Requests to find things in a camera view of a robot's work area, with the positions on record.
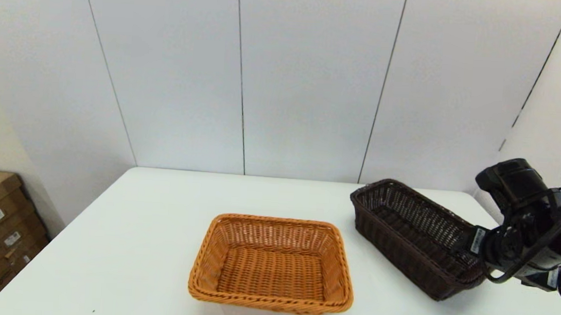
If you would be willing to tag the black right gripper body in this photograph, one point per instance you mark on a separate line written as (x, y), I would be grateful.
(499, 246)

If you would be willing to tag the dark brown wicker basket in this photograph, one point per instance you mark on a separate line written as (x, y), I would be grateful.
(402, 243)

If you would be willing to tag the orange wicker basket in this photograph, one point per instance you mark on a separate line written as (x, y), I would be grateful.
(273, 274)

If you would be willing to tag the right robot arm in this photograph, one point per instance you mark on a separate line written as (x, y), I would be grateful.
(512, 184)

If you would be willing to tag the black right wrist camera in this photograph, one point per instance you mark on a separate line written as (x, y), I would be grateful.
(541, 278)

